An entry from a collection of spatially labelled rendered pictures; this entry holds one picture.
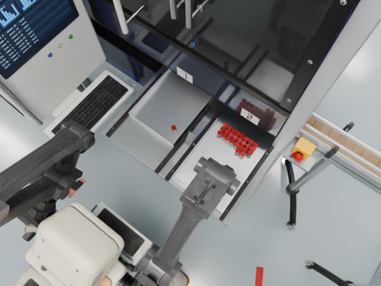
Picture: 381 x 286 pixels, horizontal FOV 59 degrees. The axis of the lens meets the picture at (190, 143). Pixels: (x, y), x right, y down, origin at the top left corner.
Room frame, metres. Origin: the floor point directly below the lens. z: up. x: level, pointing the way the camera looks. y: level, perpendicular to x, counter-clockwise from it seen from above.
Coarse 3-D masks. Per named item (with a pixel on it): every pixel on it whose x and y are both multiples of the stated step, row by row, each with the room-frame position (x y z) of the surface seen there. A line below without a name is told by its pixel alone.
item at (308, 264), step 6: (306, 264) 0.01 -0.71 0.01; (312, 264) 0.01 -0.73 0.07; (318, 264) 0.01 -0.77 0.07; (318, 270) -0.02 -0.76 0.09; (324, 270) -0.02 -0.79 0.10; (330, 276) -0.06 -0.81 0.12; (336, 276) -0.06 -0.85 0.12; (336, 282) -0.09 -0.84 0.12; (342, 282) -0.09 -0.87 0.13; (348, 282) -0.09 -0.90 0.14
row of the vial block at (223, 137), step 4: (220, 132) 0.56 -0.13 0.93; (220, 136) 0.55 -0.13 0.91; (224, 136) 0.54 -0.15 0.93; (228, 136) 0.54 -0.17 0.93; (224, 140) 0.54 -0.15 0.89; (228, 140) 0.53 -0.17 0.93; (232, 140) 0.52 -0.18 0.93; (232, 144) 0.51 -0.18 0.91; (236, 144) 0.51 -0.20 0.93; (236, 148) 0.50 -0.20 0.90; (240, 148) 0.49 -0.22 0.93; (244, 148) 0.49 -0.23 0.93; (244, 152) 0.47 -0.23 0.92; (248, 152) 0.47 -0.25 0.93; (248, 156) 0.46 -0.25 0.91
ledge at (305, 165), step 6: (294, 138) 0.54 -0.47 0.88; (294, 144) 0.51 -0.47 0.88; (288, 150) 0.49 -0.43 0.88; (282, 156) 0.47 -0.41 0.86; (288, 156) 0.46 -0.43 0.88; (312, 156) 0.46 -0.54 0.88; (318, 156) 0.45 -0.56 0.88; (294, 162) 0.43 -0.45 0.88; (300, 162) 0.43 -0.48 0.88; (306, 162) 0.43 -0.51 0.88; (312, 162) 0.43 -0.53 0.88; (300, 168) 0.41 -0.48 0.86; (306, 168) 0.40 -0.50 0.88
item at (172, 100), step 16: (160, 80) 0.86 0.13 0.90; (176, 80) 0.86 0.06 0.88; (144, 96) 0.76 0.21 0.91; (160, 96) 0.78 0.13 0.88; (176, 96) 0.77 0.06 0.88; (192, 96) 0.77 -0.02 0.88; (208, 96) 0.77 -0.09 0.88; (128, 112) 0.68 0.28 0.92; (144, 112) 0.70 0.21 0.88; (160, 112) 0.69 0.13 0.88; (176, 112) 0.69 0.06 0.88; (192, 112) 0.69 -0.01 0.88; (160, 128) 0.61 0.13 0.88; (176, 128) 0.61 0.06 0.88
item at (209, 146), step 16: (208, 144) 0.53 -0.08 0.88; (224, 144) 0.52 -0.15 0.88; (192, 160) 0.46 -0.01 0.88; (224, 160) 0.45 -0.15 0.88; (240, 160) 0.45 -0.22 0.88; (256, 160) 0.45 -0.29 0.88; (176, 176) 0.38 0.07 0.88; (192, 176) 0.38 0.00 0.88; (240, 176) 0.37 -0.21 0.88; (224, 208) 0.24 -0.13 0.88
